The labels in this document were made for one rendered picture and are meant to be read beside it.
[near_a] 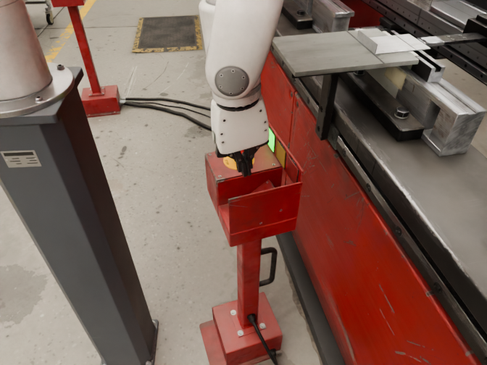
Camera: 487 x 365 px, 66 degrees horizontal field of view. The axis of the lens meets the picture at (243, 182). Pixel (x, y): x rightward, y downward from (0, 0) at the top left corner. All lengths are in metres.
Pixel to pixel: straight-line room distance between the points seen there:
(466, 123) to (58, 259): 0.89
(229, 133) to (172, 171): 1.43
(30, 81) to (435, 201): 0.70
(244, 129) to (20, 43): 0.38
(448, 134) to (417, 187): 0.13
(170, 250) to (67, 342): 0.51
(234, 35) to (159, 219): 1.43
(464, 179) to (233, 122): 0.43
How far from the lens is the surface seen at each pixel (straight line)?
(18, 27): 0.71
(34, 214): 0.87
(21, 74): 0.72
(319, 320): 1.47
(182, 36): 3.75
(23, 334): 1.68
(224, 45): 0.51
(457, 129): 0.80
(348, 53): 0.86
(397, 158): 0.78
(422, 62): 0.87
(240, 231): 0.82
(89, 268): 0.98
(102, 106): 2.65
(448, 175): 0.78
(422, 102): 0.85
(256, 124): 0.68
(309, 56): 0.83
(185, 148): 2.25
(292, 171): 0.80
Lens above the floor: 1.32
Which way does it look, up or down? 42 degrees down
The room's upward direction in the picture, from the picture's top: straight up
